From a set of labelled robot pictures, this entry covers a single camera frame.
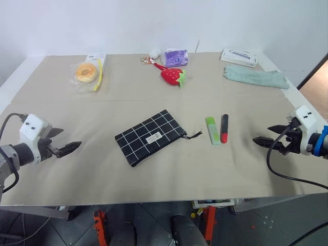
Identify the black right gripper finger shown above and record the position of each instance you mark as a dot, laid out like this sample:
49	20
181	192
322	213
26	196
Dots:
265	141
279	128

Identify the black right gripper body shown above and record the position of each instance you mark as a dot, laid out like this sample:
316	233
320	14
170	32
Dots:
292	143

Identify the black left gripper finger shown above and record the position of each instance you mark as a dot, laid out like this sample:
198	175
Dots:
56	132
71	147

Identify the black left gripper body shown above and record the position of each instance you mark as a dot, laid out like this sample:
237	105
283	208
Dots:
46	143

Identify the red black marker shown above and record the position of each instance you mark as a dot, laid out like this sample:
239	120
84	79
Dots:
224	128

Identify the green highlighter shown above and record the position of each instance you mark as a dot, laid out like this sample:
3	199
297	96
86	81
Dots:
213	132

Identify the black grid pencil pouch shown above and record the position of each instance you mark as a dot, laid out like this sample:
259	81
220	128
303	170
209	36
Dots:
148	137

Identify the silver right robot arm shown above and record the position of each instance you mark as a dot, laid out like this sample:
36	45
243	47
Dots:
320	143

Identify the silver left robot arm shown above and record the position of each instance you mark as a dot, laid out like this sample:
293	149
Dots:
15	155

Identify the pale green towel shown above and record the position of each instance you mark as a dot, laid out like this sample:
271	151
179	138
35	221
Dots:
253	77

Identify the brown board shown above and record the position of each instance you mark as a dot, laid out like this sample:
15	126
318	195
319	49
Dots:
315	82

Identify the grey metal table bar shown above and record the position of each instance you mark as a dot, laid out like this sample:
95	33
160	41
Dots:
38	211
269	202

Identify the bagged round bread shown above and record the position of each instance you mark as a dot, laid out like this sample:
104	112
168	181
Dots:
85	72

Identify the white tray with cans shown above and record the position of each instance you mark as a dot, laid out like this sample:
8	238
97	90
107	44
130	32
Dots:
214	202

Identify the white flat printed box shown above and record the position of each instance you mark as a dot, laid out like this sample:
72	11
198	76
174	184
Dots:
238	58

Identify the orange clamp stand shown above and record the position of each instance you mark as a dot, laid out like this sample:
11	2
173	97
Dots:
100	225
209	225

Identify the beige table cover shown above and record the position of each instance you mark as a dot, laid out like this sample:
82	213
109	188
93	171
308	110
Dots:
164	179

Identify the small yellow object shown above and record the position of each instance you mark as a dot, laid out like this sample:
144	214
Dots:
196	213

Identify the red strawberry plush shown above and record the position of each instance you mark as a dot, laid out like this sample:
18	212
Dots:
171	75

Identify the dark rounded shape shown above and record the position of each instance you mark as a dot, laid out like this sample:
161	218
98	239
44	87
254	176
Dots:
185	230

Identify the purple tissue pack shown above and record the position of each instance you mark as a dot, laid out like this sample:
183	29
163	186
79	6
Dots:
176	57

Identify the white fluffy ball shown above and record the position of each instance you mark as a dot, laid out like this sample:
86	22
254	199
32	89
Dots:
155	53

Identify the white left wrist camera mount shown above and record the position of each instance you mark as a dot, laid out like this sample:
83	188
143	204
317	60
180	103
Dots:
32	128

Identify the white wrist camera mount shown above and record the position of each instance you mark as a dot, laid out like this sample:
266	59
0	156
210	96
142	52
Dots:
32	128
306	120

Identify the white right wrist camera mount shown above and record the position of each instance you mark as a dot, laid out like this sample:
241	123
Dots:
306	120

